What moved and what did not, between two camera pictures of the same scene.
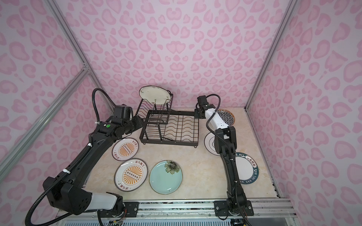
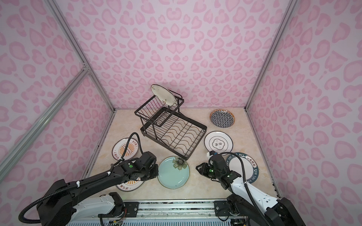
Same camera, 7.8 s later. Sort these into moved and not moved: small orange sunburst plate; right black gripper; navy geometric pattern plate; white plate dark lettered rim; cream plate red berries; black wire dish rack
Moved: black wire dish rack; right black gripper; cream plate red berries
Not moved: white plate dark lettered rim; small orange sunburst plate; navy geometric pattern plate
